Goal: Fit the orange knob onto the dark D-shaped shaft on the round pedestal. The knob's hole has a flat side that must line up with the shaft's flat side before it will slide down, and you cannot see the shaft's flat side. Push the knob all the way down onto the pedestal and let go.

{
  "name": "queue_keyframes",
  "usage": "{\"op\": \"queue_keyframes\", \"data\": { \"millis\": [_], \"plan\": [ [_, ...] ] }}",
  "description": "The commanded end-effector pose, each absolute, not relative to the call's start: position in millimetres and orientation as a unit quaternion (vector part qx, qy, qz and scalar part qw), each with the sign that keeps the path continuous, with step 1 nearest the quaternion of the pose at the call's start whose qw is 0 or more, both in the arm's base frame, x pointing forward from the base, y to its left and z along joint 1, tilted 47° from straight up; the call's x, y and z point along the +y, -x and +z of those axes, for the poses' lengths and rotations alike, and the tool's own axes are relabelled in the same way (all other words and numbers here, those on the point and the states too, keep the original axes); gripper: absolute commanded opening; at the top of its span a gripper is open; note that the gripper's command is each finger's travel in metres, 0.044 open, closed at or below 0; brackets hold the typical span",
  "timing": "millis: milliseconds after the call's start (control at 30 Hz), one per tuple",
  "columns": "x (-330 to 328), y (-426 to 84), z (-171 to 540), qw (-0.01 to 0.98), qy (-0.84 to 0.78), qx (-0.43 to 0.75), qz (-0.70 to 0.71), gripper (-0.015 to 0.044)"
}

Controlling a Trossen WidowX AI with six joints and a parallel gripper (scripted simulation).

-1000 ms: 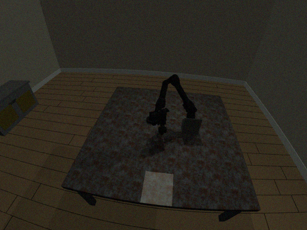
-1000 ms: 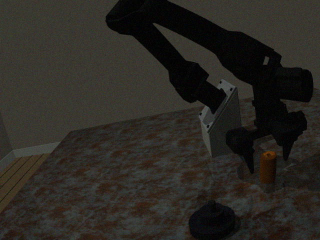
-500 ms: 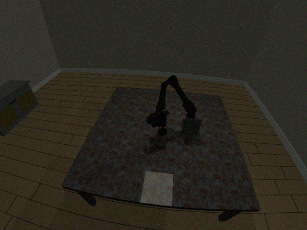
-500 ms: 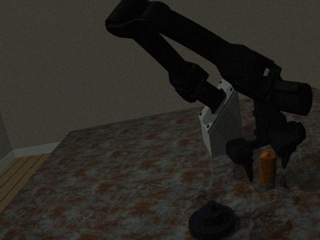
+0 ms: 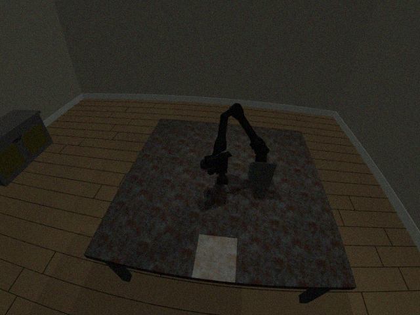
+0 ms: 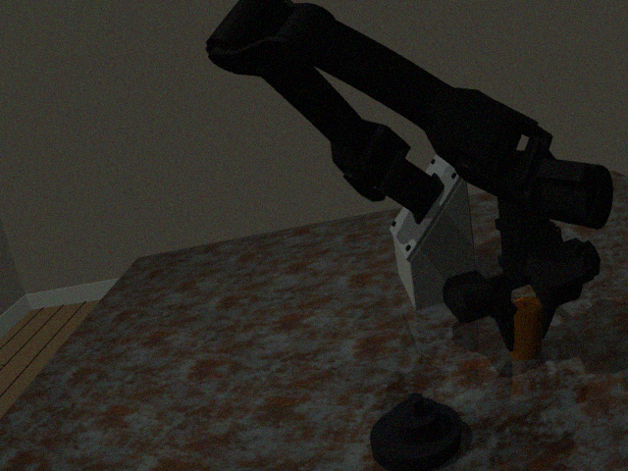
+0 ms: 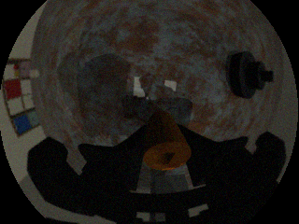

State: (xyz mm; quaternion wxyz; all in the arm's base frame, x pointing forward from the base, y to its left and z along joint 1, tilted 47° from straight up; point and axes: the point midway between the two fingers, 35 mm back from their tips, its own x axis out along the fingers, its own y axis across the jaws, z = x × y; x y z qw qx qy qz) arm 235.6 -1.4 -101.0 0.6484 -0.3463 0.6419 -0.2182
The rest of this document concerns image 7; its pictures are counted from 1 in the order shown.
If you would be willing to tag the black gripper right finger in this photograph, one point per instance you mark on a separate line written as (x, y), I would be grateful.
(206, 154)

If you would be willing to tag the black round pedestal with shaft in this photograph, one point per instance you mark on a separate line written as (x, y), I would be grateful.
(247, 76)

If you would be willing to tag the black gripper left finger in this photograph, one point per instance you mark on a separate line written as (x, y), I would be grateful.
(126, 156)

